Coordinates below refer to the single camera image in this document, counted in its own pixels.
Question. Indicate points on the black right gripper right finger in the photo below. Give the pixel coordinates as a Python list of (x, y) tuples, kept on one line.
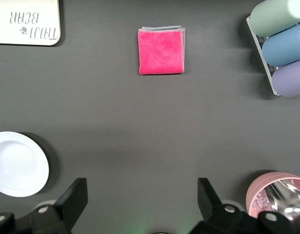
[(208, 200)]

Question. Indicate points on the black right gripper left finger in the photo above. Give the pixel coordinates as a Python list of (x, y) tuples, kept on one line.
[(71, 202)]

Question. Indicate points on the white round plate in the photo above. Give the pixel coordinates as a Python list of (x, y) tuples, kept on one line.
[(15, 165)]

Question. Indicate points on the pink ribbed bowl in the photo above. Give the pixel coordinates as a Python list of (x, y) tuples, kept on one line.
[(254, 192)]

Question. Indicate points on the shiny metal scoop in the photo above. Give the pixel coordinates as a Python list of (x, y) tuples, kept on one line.
[(288, 197)]

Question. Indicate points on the purple cup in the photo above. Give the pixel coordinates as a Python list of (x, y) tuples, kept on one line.
[(290, 79)]

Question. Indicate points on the pink folded cloth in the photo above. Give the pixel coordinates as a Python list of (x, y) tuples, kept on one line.
[(160, 52)]

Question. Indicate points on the blue cup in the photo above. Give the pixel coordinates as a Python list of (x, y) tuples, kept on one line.
[(282, 47)]

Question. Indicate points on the beige tray with bear print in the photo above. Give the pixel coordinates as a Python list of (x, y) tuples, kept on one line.
[(23, 14)]

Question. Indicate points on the pale green cup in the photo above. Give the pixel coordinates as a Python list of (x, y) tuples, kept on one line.
[(271, 15)]

